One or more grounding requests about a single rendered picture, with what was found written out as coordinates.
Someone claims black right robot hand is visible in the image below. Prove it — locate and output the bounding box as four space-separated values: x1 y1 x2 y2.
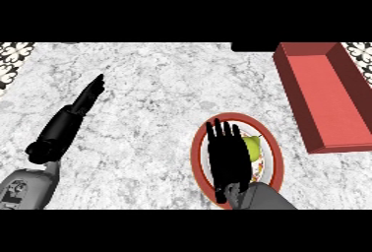
205 118 254 205

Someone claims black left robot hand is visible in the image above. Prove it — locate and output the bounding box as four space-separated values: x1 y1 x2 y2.
25 73 107 165

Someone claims red rimmed white plate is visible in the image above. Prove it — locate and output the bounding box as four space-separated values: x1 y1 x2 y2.
189 111 287 211

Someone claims red open box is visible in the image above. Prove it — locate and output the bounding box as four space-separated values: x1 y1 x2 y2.
272 42 372 155

